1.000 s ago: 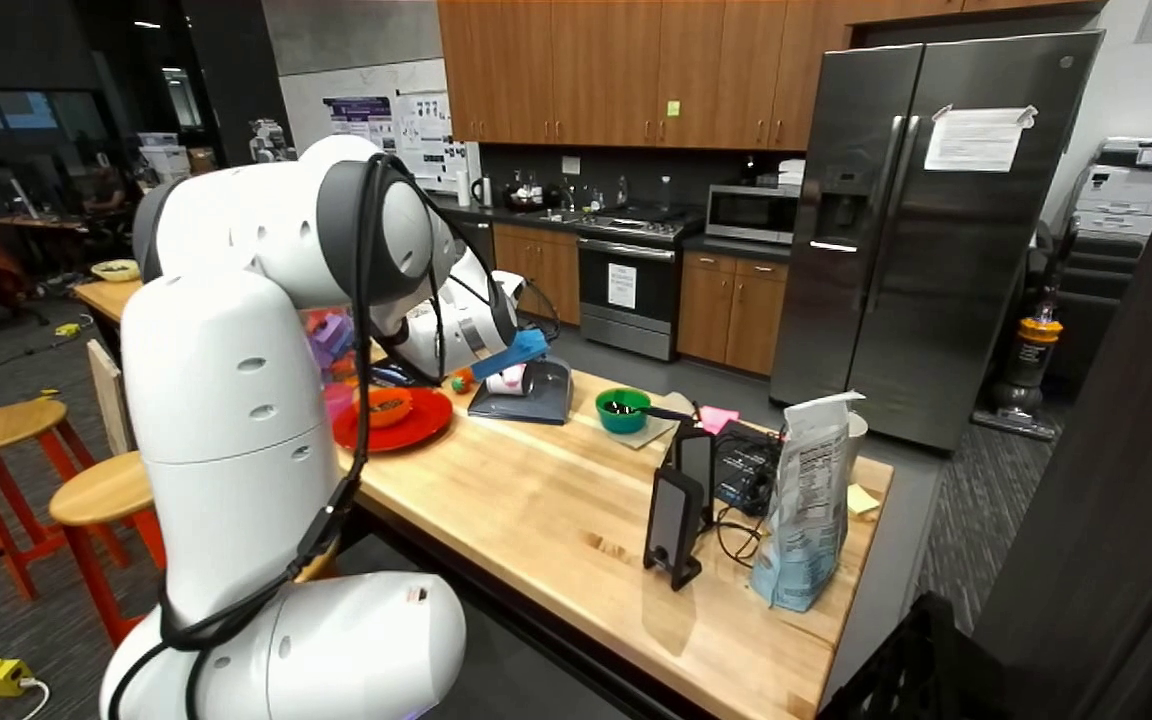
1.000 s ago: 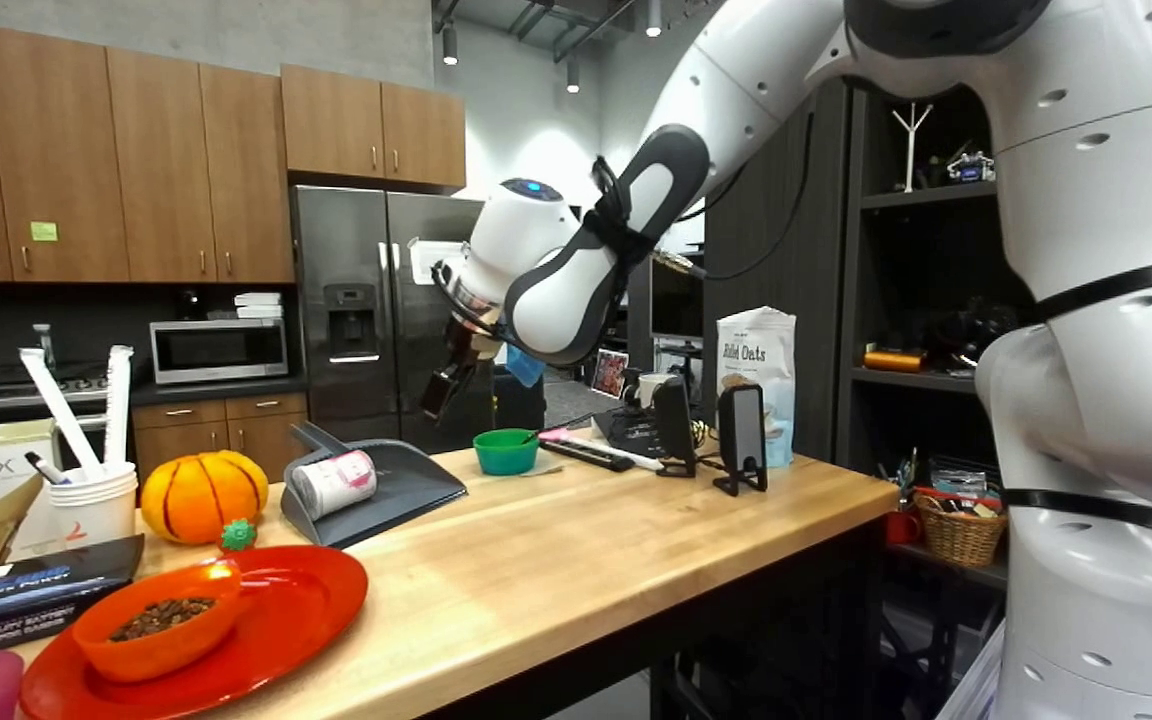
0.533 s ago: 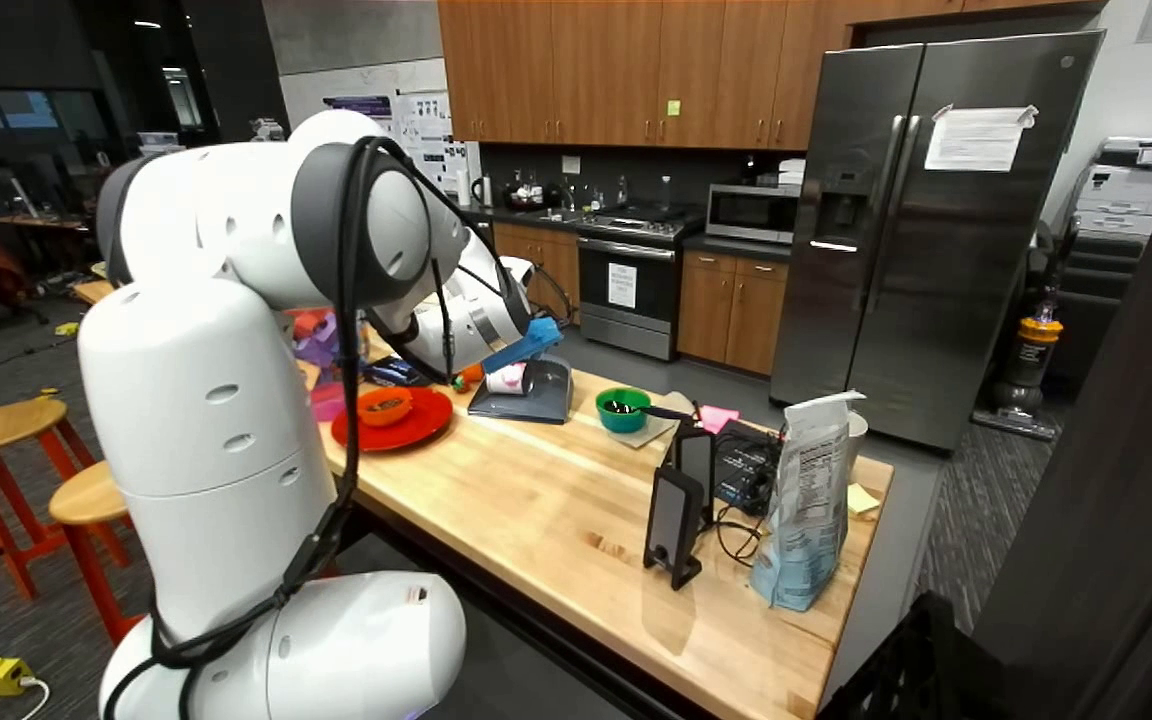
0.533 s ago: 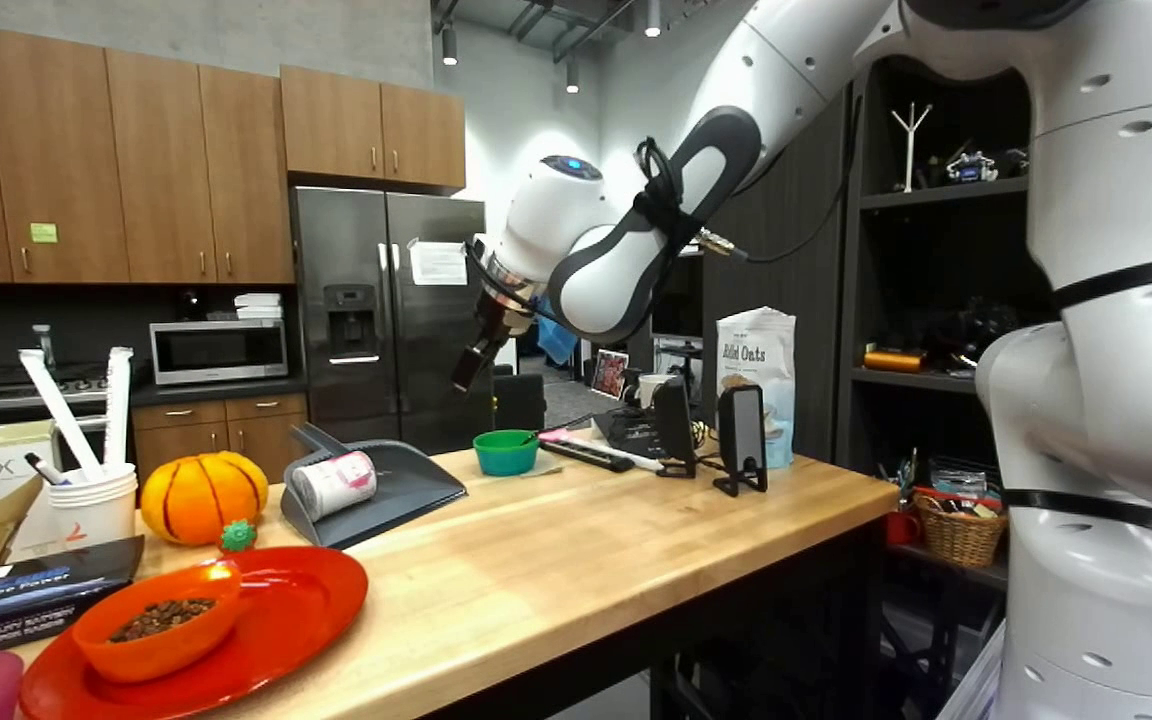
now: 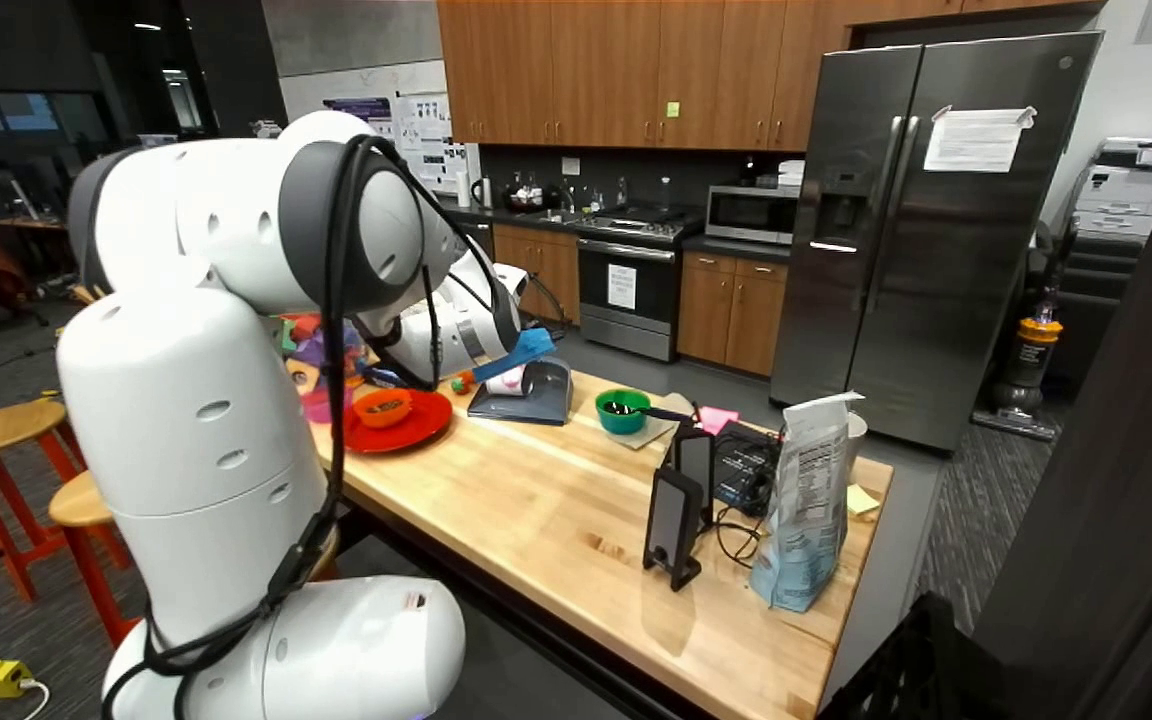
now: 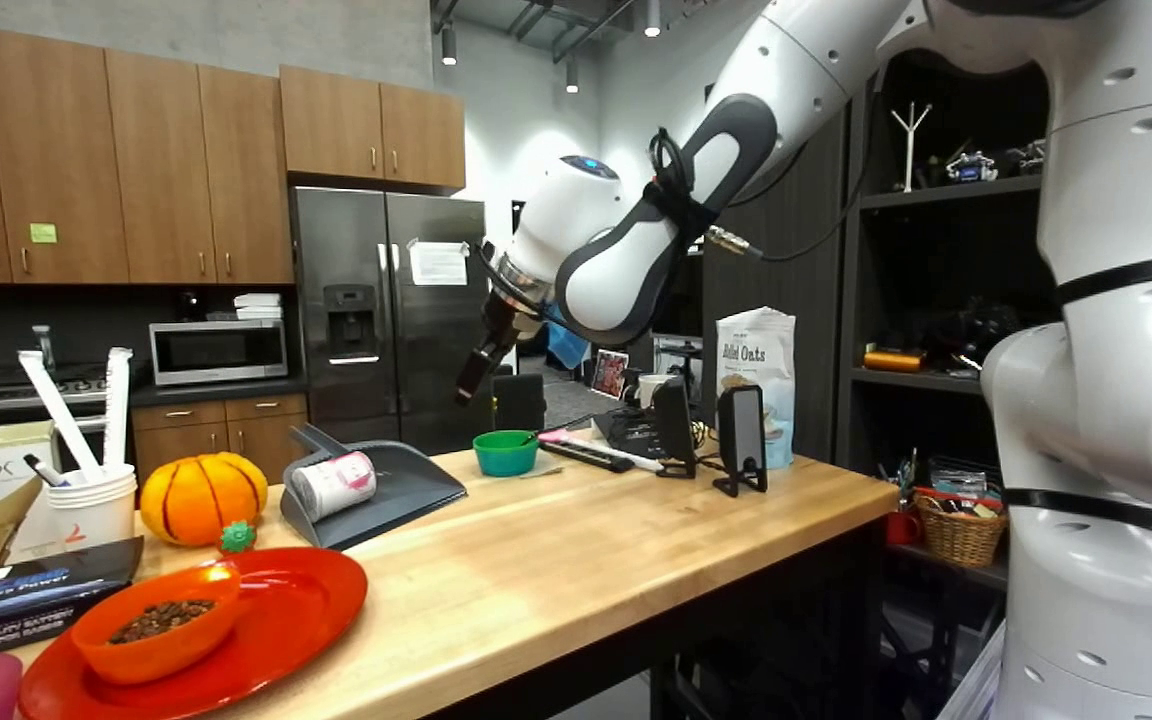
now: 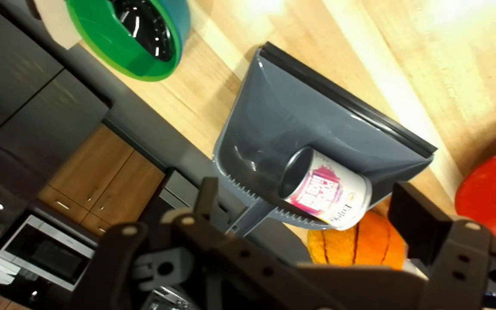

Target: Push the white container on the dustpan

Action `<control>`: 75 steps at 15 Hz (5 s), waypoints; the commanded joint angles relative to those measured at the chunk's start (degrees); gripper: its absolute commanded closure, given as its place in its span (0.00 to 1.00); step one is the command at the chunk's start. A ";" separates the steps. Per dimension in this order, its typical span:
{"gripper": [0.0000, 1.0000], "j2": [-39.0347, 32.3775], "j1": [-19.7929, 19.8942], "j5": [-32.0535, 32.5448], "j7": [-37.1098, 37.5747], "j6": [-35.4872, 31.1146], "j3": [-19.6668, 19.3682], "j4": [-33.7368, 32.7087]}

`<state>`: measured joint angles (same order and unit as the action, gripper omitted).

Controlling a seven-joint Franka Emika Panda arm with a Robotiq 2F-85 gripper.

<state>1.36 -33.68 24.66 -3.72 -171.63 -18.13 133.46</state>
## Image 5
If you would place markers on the white paper sheet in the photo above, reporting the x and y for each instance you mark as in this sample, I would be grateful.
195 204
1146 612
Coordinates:
976 137

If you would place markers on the pink plastic toy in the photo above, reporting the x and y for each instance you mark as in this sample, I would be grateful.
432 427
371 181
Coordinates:
316 406

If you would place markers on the poster with purple header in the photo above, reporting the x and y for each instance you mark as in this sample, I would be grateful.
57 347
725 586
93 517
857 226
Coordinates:
367 106

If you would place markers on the silver blue paper bag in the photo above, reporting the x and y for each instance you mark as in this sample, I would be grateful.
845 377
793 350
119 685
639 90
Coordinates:
800 522

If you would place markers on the blue cloth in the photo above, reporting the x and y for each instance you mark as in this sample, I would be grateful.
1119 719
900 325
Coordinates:
523 350

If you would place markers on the pink sticky note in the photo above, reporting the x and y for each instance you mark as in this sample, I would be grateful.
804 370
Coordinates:
718 417

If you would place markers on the black box device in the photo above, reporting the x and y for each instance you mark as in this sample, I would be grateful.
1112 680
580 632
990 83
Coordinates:
746 466

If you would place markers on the green cabinet sticker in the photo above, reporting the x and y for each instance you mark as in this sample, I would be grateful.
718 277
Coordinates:
673 110

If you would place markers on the orange grey vacuum cleaner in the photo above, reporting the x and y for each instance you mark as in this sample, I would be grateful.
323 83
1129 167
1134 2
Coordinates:
1038 335

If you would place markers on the grey office printer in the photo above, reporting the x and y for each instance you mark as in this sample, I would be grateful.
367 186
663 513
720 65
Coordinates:
1119 201

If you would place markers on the black steel oven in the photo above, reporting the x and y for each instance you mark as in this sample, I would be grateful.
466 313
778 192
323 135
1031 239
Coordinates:
630 335

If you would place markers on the stainless steel fridge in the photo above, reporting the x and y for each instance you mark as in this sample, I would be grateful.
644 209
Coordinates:
910 267

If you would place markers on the silver microwave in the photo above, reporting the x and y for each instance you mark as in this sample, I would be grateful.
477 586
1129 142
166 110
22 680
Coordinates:
750 213

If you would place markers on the pale mat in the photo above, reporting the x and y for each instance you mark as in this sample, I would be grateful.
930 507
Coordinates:
673 427

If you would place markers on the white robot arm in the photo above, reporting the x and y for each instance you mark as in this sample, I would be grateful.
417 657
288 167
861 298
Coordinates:
203 427

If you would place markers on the wooden toy block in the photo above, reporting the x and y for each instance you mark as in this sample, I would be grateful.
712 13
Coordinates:
303 377

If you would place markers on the yellow sticky note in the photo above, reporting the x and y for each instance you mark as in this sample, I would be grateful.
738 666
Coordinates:
864 499

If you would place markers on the white oven towel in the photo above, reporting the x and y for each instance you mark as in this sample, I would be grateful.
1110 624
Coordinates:
623 285

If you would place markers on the white printed poster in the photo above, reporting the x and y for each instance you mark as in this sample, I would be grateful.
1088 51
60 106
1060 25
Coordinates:
437 135

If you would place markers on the wide wooden base cabinet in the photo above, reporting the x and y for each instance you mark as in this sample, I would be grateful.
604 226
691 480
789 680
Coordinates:
733 311

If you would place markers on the black tablet stand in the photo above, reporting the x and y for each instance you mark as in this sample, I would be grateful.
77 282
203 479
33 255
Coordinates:
668 513

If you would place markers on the orange fruit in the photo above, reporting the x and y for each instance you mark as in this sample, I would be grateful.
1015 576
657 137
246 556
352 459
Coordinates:
461 387

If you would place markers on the dark foreground panel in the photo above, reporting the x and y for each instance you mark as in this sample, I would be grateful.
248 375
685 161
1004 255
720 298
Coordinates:
1138 466

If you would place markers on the narrow wooden base cabinet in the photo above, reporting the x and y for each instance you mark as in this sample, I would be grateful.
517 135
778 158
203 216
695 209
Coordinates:
553 273

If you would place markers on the wooden wall cabinets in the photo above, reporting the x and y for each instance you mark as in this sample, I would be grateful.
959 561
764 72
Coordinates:
602 65

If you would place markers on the white countertop jar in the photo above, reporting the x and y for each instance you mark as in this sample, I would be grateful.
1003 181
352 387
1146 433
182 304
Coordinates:
789 172

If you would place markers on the green bowl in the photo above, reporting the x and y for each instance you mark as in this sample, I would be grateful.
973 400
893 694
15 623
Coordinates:
623 408

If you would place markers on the red plate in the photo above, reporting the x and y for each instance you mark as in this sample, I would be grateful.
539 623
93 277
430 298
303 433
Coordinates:
404 431

